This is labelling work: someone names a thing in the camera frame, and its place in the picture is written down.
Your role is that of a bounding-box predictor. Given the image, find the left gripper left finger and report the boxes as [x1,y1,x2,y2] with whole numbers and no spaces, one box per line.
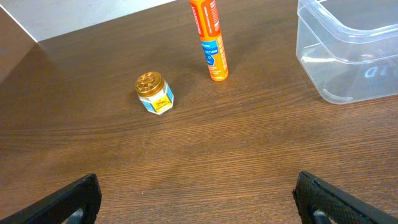
[1,174,102,223]

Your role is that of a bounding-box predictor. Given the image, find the orange tablet tube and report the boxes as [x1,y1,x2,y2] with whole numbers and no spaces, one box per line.
[190,0,229,82]

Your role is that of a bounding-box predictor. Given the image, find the clear plastic container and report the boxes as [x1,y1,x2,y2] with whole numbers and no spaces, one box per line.
[296,0,397,105]

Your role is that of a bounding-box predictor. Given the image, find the small gold-lid balm jar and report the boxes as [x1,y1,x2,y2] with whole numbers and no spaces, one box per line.
[134,72,174,115]

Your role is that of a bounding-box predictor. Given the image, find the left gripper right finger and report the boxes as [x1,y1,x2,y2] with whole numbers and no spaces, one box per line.
[292,171,397,224]

